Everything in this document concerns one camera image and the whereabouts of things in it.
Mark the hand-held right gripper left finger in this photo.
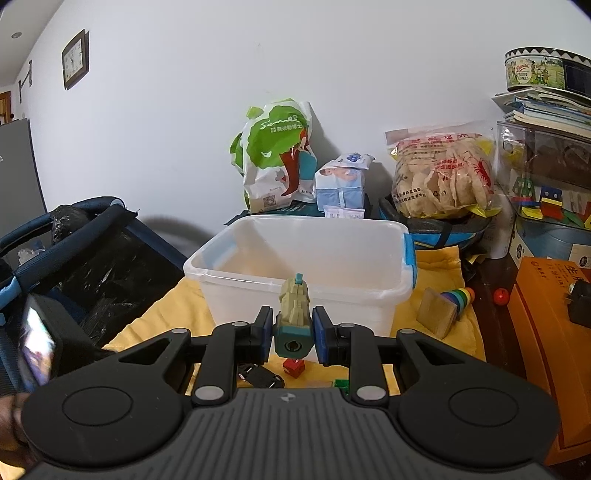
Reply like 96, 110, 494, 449
107, 306, 274, 408

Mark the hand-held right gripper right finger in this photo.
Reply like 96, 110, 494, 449
311, 305, 468, 408

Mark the teal and beige block toy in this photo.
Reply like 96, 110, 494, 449
274, 273, 315, 359

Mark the clear plastic storage container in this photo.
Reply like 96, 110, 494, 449
184, 215, 419, 365

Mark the white cylinder container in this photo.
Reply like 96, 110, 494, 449
487, 193, 517, 260

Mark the person's left hand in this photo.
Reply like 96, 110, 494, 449
0, 392, 37, 468

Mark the black toy car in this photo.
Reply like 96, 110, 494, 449
237, 362, 286, 389

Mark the yellow cloth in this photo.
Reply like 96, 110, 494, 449
102, 244, 486, 398

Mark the black plastic bag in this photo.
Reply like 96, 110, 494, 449
47, 205, 95, 246

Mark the rainbow wooden stacking toy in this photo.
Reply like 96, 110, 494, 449
417, 287, 462, 340

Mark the teal flat box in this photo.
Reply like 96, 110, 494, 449
239, 202, 325, 217

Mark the blue helmet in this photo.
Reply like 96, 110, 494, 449
378, 194, 494, 254

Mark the blue tissue pack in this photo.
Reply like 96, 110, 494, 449
315, 152, 376, 217

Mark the grey refrigerator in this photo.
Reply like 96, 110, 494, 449
0, 119, 48, 237

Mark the green and white shopping bag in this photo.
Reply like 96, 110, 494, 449
229, 97, 320, 214

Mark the bag of prawn crackers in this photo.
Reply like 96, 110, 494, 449
385, 121, 505, 219

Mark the orange cardboard box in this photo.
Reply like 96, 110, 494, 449
508, 256, 591, 468

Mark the blue and white cardboard box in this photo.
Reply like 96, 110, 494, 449
514, 215, 591, 278

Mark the black power adapter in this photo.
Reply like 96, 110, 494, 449
562, 278, 591, 325

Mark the clear box of colourful toys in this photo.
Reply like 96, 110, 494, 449
496, 121, 591, 230

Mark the stack of books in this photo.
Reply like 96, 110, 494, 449
491, 87, 591, 139

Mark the round cookie tin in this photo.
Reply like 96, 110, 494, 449
503, 46, 591, 100

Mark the dark wall bracket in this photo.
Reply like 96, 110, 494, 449
17, 59, 34, 103

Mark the dark framed wall clock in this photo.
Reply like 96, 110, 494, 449
62, 30, 90, 91

